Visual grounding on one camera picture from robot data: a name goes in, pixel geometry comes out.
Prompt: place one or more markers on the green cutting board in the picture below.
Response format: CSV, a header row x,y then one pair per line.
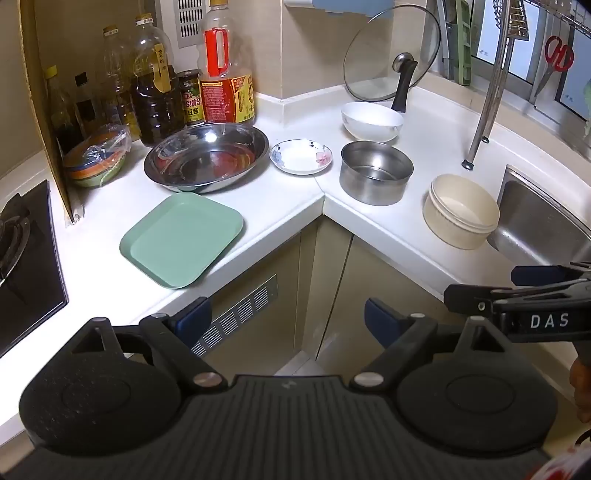
x,y
464,46

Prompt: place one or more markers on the white ceramic bowl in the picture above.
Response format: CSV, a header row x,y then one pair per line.
x,y
369,122

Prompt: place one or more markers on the cream plastic bowl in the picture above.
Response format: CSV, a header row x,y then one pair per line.
x,y
459,217

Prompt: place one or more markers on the small floral dish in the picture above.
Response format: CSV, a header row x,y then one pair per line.
x,y
300,159

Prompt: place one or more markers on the red scissors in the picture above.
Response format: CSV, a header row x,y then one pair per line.
x,y
558,53

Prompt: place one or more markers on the white vent panel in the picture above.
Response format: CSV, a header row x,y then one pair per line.
x,y
187,23

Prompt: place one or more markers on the small yellow-capped bottle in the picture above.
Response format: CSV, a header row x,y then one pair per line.
x,y
62,115

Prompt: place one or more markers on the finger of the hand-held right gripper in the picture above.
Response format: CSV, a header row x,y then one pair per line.
x,y
524,275
466,300

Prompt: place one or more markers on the cabinet vent grille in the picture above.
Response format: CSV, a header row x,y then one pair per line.
x,y
240,309

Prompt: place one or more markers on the sauce jar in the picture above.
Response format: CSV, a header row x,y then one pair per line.
x,y
191,104

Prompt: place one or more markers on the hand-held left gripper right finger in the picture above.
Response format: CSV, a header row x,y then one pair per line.
x,y
376,319

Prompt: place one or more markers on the black-capped dark bottle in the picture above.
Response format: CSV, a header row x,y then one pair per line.
x,y
87,110

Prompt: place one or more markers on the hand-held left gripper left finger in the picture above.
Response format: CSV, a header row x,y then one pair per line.
x,y
194,317

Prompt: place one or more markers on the brown board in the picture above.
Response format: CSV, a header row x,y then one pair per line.
x,y
39,92

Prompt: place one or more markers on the large steel basin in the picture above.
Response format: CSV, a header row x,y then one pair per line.
x,y
205,159

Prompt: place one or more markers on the steel bowl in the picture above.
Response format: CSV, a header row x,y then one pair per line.
x,y
376,177

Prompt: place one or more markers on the large dark oil bottle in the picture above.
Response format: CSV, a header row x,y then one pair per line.
x,y
157,101

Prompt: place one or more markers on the glass pot lid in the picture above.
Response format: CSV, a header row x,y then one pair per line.
x,y
378,60

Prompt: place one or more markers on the clear oil bottle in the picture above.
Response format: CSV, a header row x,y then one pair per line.
x,y
117,87

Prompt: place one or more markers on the person's right hand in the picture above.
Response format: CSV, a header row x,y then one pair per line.
x,y
581,385

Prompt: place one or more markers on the bagged colourful plastic bowls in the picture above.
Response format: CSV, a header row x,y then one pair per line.
x,y
94,159

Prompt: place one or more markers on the green square plate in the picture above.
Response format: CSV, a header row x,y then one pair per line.
x,y
182,240

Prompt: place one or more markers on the black gas stove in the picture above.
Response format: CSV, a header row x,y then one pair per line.
x,y
27,277

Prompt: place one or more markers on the steel sink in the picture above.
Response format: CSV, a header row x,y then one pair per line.
x,y
545,217

